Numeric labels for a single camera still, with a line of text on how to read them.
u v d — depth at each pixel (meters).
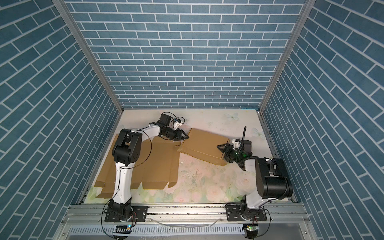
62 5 0.69
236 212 0.74
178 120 0.98
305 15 0.74
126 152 0.59
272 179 0.47
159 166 0.91
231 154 0.83
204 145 0.91
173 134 0.92
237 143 0.89
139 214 0.73
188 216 0.74
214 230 0.77
